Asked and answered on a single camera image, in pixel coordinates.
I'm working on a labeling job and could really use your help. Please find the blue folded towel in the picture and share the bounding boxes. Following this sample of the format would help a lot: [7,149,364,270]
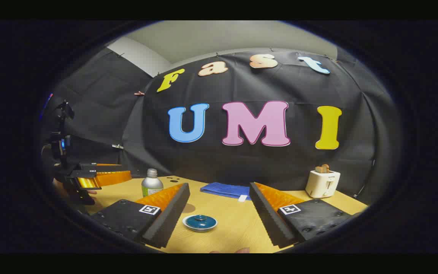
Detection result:
[200,182,251,201]

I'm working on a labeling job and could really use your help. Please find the silver green water bottle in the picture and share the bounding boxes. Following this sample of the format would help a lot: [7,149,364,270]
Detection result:
[141,169,164,198]

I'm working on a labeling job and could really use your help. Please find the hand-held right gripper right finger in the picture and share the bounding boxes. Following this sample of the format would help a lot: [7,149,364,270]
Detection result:
[249,182,353,249]

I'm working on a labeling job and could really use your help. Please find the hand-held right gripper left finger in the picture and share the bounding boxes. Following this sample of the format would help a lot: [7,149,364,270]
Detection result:
[90,183,191,249]

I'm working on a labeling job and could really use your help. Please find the black backdrop cloth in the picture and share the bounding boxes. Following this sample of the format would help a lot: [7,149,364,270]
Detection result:
[40,48,394,199]

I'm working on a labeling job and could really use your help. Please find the white toaster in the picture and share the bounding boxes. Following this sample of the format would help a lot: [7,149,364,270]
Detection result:
[305,169,341,199]

